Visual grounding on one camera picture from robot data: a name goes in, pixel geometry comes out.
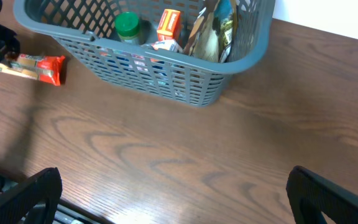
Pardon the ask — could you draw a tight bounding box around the grey plastic basket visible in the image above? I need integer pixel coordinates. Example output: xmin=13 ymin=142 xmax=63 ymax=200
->
xmin=14 ymin=0 xmax=275 ymax=106

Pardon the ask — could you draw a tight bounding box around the Kleenex tissue multipack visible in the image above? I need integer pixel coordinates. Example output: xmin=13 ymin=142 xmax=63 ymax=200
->
xmin=99 ymin=39 xmax=183 ymax=85

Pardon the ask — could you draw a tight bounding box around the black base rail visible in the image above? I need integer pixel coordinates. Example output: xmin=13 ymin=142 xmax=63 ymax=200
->
xmin=20 ymin=198 xmax=114 ymax=224

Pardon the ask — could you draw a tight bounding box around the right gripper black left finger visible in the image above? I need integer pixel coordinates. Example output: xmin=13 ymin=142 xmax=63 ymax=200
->
xmin=0 ymin=167 xmax=62 ymax=223

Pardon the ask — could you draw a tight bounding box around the brown Nescafe Gold pouch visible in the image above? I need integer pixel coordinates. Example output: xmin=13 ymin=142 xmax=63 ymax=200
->
xmin=182 ymin=0 xmax=239 ymax=64

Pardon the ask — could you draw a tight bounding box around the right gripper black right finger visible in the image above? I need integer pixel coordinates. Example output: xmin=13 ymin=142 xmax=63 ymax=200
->
xmin=286 ymin=166 xmax=358 ymax=224

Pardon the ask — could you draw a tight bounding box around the orange Redoxon box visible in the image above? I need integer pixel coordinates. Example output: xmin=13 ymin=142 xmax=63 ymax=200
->
xmin=157 ymin=9 xmax=181 ymax=42

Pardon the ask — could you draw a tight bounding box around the San Remo spaghetti packet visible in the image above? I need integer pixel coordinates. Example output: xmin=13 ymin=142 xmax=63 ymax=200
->
xmin=0 ymin=54 xmax=65 ymax=86

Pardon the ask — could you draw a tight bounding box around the green lid pesto jar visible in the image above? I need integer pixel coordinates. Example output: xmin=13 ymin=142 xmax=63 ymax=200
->
xmin=114 ymin=12 xmax=143 ymax=45

